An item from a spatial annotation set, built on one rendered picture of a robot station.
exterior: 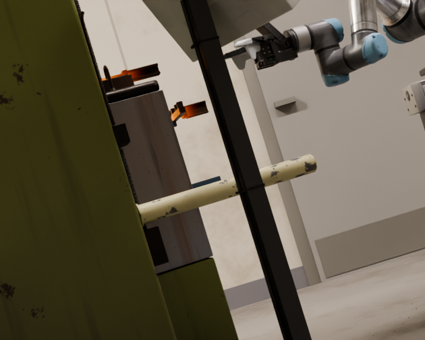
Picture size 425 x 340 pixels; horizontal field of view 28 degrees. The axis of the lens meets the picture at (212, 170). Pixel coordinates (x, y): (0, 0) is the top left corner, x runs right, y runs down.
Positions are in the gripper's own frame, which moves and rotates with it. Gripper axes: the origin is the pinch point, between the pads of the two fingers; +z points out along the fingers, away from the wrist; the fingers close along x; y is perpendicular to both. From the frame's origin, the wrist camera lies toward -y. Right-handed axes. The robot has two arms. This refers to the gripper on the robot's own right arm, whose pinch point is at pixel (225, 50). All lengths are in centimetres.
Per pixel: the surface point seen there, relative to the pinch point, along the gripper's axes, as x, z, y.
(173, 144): -16.0, 26.4, 22.9
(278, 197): 233, -82, 47
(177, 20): -46, 24, -1
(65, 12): -44, 47, -9
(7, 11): -44, 59, -12
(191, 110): 64, -2, 6
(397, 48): 205, -167, -14
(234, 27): -56, 15, 6
